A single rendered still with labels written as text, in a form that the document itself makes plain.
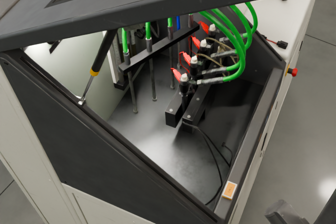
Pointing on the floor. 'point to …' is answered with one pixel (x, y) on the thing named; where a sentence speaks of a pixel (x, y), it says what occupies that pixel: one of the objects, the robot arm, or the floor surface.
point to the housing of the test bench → (28, 129)
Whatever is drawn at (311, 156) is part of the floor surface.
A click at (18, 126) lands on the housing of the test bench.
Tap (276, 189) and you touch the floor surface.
